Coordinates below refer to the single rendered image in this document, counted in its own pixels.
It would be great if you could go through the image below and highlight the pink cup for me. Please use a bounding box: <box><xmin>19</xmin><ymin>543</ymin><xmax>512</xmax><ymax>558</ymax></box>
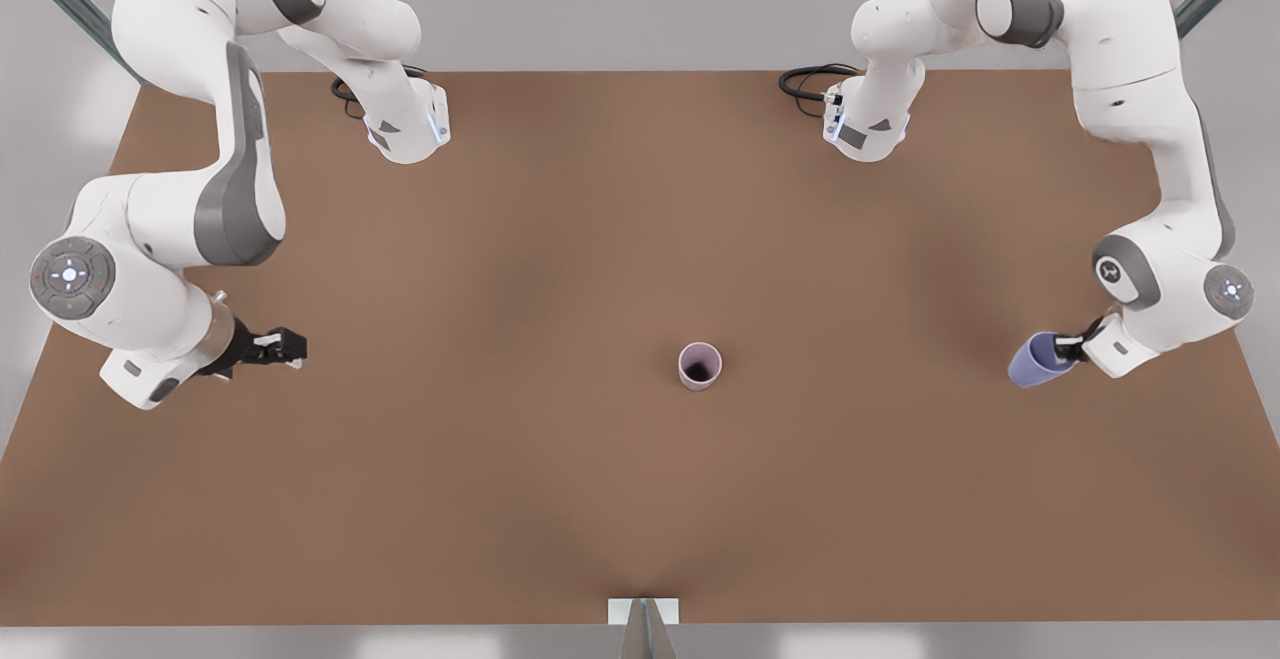
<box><xmin>678</xmin><ymin>341</ymin><xmax>724</xmax><ymax>392</ymax></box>

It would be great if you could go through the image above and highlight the black cable loop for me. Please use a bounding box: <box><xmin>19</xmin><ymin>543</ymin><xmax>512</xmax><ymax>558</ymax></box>
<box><xmin>330</xmin><ymin>65</ymin><xmax>429</xmax><ymax>121</ymax></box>
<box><xmin>778</xmin><ymin>63</ymin><xmax>863</xmax><ymax>120</ymax></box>

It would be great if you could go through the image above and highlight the purple cup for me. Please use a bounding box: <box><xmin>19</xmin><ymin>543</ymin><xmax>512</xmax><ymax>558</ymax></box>
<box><xmin>1007</xmin><ymin>331</ymin><xmax>1079</xmax><ymax>389</ymax></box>

